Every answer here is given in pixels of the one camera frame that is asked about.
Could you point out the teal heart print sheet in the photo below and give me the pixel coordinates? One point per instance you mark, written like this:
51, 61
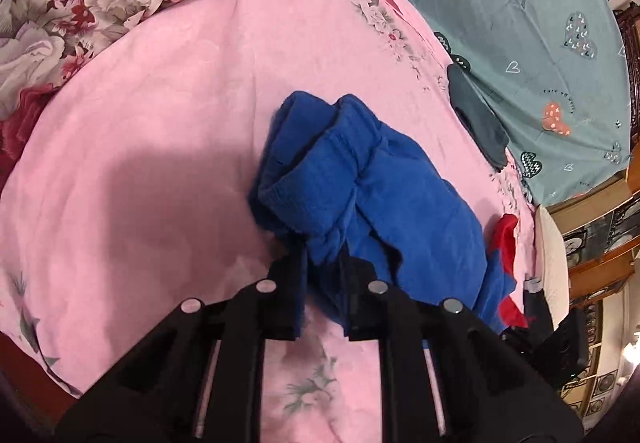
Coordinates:
520, 48

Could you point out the blue pants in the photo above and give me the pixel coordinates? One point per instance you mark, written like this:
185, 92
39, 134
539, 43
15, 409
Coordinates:
370, 183

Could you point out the red cloth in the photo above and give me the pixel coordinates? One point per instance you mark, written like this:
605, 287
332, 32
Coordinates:
507, 263

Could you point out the dark grey cloth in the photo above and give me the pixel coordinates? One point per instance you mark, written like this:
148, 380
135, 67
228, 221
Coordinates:
475, 118

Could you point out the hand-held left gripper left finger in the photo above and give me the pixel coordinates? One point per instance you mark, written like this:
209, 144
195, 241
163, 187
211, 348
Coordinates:
296, 283

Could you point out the pink floral blanket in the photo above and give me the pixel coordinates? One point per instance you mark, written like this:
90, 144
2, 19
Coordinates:
175, 133

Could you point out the black bag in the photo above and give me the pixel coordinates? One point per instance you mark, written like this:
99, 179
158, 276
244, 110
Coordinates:
555, 338

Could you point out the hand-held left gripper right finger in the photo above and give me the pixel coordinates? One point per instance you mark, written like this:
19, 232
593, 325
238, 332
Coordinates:
350, 293

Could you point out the white pillow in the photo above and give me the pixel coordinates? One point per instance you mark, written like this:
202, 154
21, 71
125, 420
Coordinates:
552, 253

